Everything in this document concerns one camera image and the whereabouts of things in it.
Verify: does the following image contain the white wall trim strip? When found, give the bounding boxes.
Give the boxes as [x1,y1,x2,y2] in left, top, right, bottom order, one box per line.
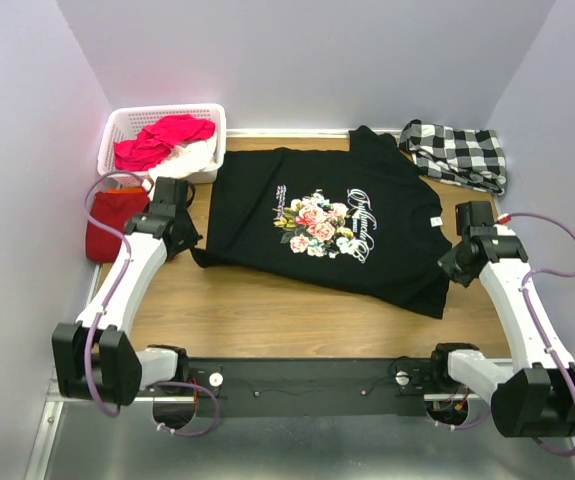
[224,128,402,139]

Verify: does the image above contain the aluminium frame rail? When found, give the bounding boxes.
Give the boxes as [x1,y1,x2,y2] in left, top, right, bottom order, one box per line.
[23,262,103,480]

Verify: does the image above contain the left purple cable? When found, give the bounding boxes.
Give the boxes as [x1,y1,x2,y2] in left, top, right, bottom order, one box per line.
[83,171,222,438]

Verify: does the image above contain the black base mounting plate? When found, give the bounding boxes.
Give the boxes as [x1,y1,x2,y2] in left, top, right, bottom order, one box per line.
[189,356,459,418]

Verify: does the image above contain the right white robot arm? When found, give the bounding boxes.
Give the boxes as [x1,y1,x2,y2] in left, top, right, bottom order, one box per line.
[430,201,575,454]

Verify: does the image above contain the pink red garment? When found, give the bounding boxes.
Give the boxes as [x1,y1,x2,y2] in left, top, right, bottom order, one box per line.
[114,114,216,172]

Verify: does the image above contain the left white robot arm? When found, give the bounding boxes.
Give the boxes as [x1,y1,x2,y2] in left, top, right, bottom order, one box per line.
[51,177,201,417]

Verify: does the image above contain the black white checkered shirt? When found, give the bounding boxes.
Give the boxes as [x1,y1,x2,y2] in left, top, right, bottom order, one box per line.
[398,120,507,195]

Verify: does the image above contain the white garment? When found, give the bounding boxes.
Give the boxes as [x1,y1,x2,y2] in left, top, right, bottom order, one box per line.
[148,135,217,180]

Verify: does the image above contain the white plastic laundry basket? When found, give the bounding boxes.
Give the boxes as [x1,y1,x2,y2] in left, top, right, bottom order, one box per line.
[98,103,226,184]

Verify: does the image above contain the purple cable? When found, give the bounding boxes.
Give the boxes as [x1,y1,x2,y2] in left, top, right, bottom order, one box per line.
[434,213,575,457]
[83,171,222,438]

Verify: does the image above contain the folded dark red t-shirt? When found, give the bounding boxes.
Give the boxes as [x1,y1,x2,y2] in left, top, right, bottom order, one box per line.
[85,187,149,264]

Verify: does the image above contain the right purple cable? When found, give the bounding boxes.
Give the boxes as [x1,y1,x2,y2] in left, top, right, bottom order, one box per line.
[434,213,575,457]

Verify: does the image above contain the black floral print t-shirt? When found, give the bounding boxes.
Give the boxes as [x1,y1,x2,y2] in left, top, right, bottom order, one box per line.
[192,126,451,319]

